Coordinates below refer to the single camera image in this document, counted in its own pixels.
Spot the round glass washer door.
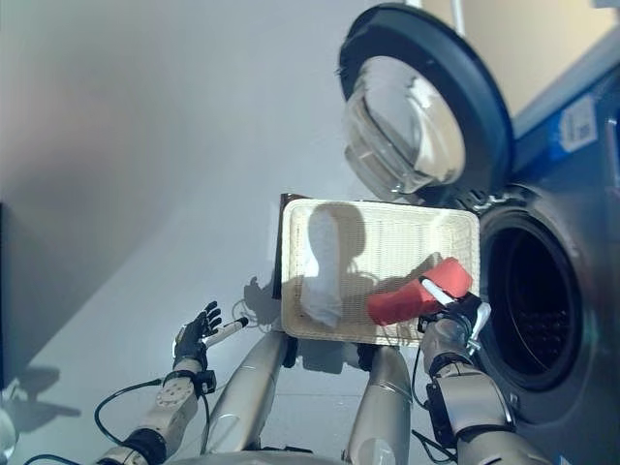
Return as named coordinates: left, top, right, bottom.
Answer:
left=336, top=2, right=515, bottom=201

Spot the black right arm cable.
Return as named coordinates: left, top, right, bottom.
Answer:
left=410, top=338, right=457, bottom=462

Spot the red garment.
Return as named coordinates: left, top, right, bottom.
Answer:
left=366, top=256, right=474, bottom=327

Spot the silver right robot leg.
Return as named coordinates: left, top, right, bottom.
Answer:
left=346, top=344, right=414, bottom=465

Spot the black floor cable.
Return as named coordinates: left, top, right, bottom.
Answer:
left=23, top=452, right=79, bottom=465

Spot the blue white label sticker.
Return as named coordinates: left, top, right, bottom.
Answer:
left=546, top=94, right=600, bottom=157

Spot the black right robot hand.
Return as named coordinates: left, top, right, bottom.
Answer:
left=417, top=275, right=492, bottom=351

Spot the white garment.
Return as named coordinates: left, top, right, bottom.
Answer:
left=302, top=212, right=344, bottom=328

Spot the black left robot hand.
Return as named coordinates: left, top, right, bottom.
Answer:
left=171, top=300, right=251, bottom=372

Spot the grey robot torso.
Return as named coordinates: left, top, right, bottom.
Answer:
left=164, top=449, right=350, bottom=465

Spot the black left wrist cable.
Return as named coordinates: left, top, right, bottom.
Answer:
left=94, top=377, right=215, bottom=457

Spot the brown wooden stool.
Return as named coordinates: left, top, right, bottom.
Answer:
left=270, top=192, right=311, bottom=302

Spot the grey front-load washing machine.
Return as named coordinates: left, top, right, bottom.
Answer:
left=469, top=62, right=620, bottom=465

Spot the white cabinet side panel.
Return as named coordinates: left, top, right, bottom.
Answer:
left=512, top=28, right=620, bottom=142

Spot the white wicker basket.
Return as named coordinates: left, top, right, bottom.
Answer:
left=280, top=197, right=482, bottom=348

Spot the white rounded object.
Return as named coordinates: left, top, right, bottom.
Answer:
left=0, top=387, right=18, bottom=457

